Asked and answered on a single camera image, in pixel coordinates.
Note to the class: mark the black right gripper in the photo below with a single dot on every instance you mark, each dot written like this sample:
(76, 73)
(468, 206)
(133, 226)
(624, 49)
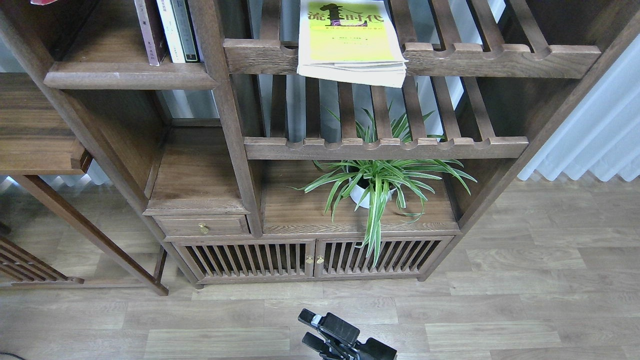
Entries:
(341, 339)

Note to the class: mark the yellow-green cover book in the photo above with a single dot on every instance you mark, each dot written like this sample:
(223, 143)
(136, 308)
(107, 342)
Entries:
(351, 41)

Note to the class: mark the dark maroon book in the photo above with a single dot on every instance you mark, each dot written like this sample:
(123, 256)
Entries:
(152, 30)

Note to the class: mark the red cover book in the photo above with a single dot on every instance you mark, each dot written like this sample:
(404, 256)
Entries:
(42, 2)

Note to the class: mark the white plant pot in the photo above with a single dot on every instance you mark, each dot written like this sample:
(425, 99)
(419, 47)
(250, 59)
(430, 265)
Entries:
(365, 187)

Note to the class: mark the brass drawer knob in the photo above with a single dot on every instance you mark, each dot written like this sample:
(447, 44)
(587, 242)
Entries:
(203, 228)

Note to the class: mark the green spider plant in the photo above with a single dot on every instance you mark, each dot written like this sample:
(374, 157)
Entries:
(404, 174)

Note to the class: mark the dark wooden bookshelf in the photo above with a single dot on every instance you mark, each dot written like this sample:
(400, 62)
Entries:
(212, 142)

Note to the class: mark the dark green spine book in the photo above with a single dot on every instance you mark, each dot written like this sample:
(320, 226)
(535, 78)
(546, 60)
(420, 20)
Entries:
(186, 31)

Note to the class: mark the white spine book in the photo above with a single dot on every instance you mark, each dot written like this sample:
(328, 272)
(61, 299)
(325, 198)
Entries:
(170, 27)

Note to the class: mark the white curtain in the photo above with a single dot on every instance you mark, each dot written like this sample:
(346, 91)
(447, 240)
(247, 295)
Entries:
(602, 135)

